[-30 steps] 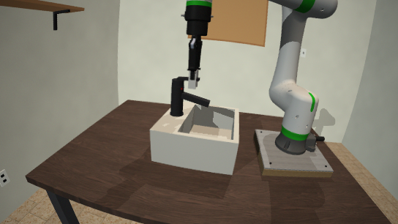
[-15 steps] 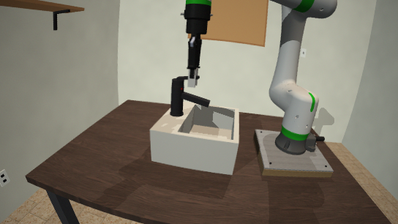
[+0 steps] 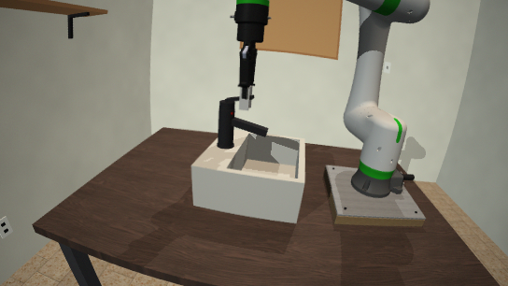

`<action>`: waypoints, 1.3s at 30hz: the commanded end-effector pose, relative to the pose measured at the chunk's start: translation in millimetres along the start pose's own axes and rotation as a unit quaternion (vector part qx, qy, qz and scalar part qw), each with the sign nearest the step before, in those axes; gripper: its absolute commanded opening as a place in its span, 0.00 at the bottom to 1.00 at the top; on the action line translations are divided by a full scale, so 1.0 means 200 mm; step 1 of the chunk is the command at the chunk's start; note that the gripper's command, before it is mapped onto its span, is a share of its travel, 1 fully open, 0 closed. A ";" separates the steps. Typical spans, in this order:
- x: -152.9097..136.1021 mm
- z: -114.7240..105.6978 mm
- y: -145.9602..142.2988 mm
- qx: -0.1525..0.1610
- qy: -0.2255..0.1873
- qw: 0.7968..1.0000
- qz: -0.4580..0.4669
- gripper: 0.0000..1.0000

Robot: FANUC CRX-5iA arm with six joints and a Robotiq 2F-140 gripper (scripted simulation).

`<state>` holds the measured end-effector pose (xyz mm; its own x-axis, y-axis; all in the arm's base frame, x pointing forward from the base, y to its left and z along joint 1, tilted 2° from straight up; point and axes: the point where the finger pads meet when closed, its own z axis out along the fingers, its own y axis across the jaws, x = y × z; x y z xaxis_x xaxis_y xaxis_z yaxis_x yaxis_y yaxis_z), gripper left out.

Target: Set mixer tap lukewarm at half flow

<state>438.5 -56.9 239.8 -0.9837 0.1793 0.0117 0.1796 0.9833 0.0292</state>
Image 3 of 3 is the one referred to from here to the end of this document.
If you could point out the white square basin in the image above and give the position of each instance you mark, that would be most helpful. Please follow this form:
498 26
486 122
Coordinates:
244 180

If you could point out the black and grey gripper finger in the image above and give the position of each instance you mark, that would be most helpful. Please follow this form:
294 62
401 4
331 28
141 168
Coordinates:
244 77
252 76

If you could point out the black mixer tap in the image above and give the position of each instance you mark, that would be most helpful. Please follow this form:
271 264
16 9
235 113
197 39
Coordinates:
227 122

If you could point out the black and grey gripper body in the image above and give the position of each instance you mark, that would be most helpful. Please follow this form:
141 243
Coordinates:
249 34

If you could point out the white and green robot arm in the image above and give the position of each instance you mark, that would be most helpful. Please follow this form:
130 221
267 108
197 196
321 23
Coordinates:
382 134

